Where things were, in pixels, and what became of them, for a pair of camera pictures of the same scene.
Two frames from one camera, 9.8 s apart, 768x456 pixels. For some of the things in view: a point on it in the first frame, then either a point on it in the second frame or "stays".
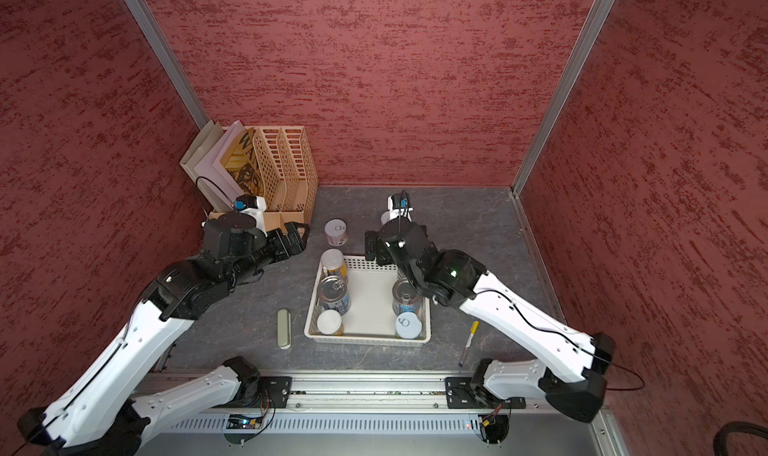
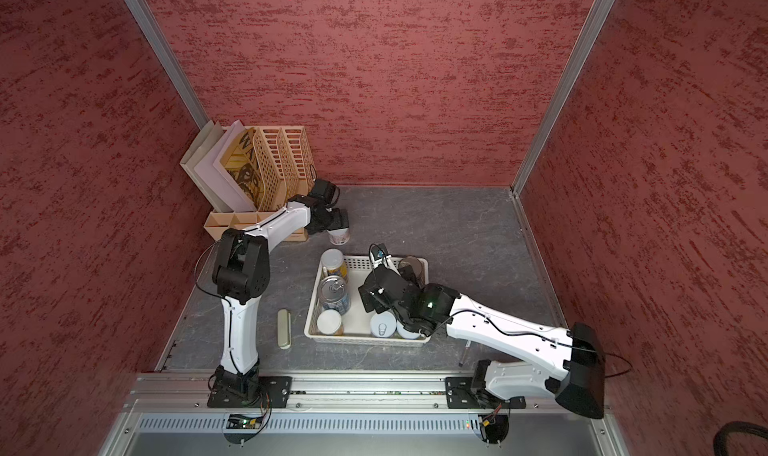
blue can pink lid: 334,294 stays
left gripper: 298,244 to 337,223
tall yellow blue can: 333,261 stays
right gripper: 385,254 to 380,304
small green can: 408,326 stays
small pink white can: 336,232 stays
